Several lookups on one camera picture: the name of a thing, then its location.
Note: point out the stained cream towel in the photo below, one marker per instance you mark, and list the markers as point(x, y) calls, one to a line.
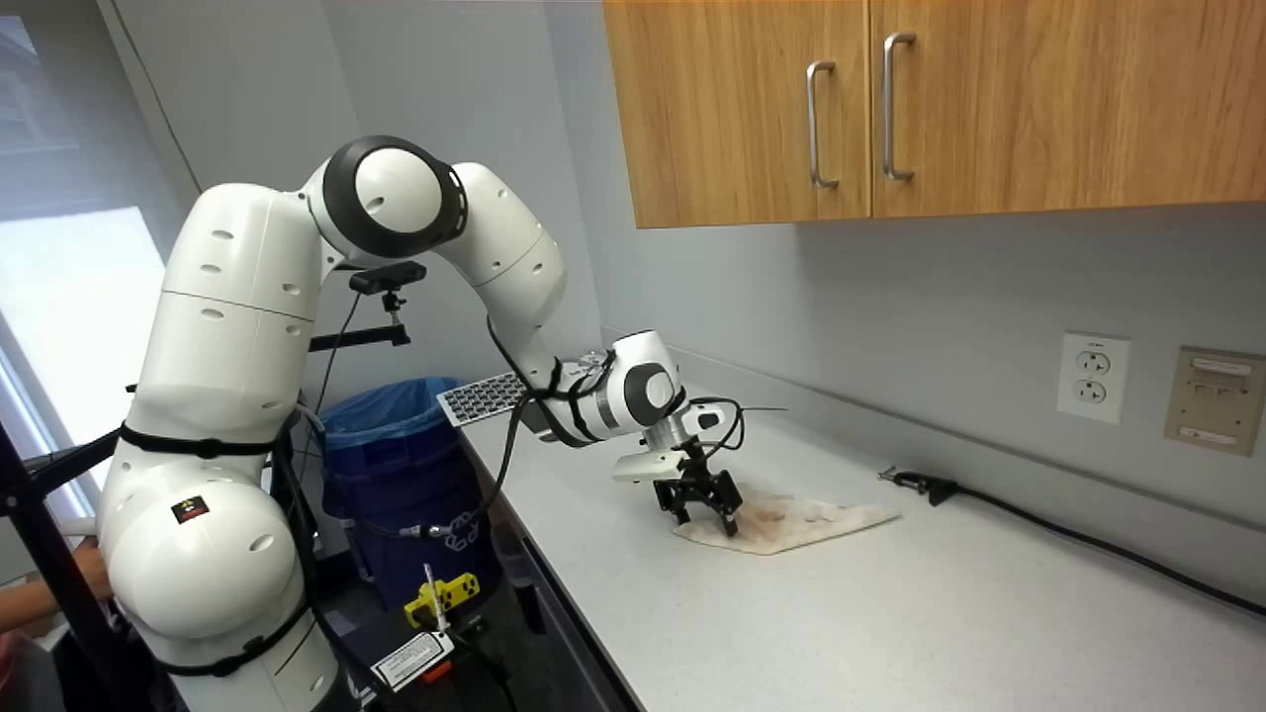
point(815, 520)

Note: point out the black external camera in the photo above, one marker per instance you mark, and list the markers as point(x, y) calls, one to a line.
point(388, 277)

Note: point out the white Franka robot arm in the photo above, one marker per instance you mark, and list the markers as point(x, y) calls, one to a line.
point(237, 330)

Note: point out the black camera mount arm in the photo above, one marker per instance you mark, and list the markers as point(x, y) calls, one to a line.
point(363, 338)

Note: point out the yellow clamp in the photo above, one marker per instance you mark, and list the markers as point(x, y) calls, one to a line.
point(440, 598)

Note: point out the white and red tool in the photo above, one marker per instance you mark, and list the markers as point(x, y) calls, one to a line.
point(411, 653)

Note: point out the white electrical outlet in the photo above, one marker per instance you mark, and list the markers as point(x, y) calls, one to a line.
point(1094, 378)

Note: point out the beige wall plate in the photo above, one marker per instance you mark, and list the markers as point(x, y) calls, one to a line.
point(1217, 400)

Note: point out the black metal stand frame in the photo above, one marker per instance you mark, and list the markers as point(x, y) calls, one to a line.
point(33, 527)

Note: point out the wooden wall cabinet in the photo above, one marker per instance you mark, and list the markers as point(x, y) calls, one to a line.
point(737, 106)

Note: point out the blue recycling bin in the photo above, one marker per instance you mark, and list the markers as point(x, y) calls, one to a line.
point(395, 487)

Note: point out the person forearm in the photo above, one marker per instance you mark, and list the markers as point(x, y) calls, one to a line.
point(39, 602)

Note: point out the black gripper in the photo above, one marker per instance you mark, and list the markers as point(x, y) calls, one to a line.
point(691, 467)

